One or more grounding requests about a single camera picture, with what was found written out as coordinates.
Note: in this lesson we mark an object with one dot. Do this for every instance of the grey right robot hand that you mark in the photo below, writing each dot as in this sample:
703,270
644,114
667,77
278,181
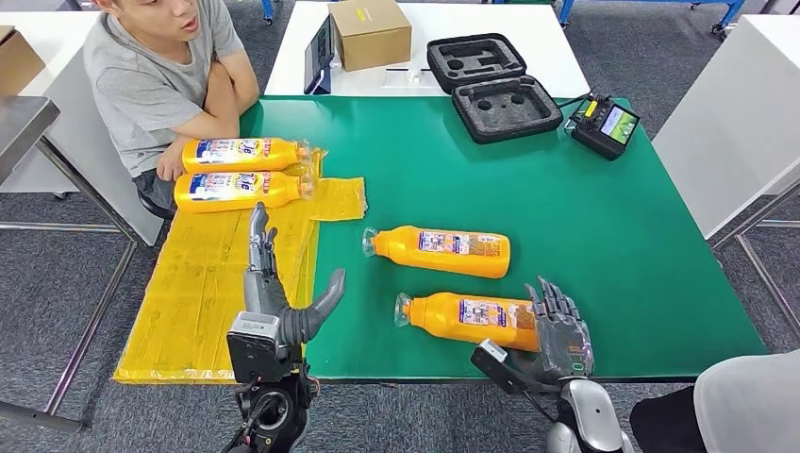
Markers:
565,344

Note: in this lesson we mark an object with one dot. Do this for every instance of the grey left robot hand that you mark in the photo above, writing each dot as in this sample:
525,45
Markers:
262,287

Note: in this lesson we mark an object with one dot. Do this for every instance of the person's left hand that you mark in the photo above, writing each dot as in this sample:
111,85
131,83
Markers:
170,164

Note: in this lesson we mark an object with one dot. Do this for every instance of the orange bottle with clear cap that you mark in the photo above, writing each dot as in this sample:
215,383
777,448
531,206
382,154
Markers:
400,253
437,322
219,203
281,156

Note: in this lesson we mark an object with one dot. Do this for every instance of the person's left forearm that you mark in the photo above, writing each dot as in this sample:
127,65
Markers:
219,128

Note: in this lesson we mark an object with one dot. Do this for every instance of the person's right forearm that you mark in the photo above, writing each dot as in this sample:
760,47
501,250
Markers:
219,94

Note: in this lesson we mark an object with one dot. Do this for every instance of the black stool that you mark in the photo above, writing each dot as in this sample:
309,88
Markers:
153,206

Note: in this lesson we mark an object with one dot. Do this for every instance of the yellow taped sheet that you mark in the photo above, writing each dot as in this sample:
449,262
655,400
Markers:
187,300

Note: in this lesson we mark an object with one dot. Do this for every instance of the person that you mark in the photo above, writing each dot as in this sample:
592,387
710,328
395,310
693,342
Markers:
750,406
137,87

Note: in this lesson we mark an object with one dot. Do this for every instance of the steel table with metal legs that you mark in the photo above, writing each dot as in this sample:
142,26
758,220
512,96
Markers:
22,122

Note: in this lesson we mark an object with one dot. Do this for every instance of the black tablet on stand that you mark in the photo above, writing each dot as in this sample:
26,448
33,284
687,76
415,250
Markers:
319,55

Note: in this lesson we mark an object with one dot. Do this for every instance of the plain cardboard box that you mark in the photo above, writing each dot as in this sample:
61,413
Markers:
15,62

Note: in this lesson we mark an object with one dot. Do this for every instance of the black remote controller with screen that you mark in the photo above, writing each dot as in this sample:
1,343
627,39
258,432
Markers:
597,134

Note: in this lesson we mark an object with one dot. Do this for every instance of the black foam-lined case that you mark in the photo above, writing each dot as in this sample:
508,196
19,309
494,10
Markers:
500,120

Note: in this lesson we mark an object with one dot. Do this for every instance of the cardboard box with yellow label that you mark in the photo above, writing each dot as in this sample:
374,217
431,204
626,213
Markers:
369,37

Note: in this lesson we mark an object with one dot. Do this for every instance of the small white object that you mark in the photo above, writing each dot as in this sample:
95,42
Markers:
412,76

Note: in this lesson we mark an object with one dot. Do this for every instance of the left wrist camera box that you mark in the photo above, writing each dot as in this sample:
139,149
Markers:
253,344

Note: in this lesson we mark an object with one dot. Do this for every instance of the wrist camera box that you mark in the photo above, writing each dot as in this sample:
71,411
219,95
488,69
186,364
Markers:
253,344
494,356

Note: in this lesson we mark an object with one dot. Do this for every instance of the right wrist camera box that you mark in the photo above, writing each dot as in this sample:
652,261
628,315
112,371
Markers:
494,356

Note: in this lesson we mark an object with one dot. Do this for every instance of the blue metal cart frame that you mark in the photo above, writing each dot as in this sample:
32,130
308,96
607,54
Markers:
737,7
269,7

